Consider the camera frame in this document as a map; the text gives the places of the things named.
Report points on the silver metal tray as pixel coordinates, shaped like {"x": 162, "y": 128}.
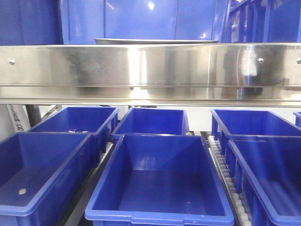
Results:
{"x": 107, "y": 41}

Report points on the blue rear centre lower bin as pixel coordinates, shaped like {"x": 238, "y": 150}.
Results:
{"x": 152, "y": 121}

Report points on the blue rear left lower bin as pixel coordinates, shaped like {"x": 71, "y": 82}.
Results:
{"x": 98, "y": 121}

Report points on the blue front centre lower bin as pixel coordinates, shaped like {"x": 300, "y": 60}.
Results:
{"x": 154, "y": 180}

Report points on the blue rear right lower bin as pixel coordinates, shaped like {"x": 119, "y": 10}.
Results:
{"x": 250, "y": 125}

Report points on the blue bin behind tray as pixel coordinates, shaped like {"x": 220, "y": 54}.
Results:
{"x": 84, "y": 21}

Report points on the white roller track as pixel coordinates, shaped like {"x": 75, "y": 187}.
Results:
{"x": 239, "y": 208}

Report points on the blue front left lower bin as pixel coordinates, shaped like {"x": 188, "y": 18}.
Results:
{"x": 39, "y": 175}

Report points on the blue upper right bin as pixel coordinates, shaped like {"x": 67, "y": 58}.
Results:
{"x": 262, "y": 21}

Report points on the blue upper left bin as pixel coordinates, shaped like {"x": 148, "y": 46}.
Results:
{"x": 30, "y": 22}

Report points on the stainless steel shelf front rail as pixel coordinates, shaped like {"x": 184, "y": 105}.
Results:
{"x": 229, "y": 74}

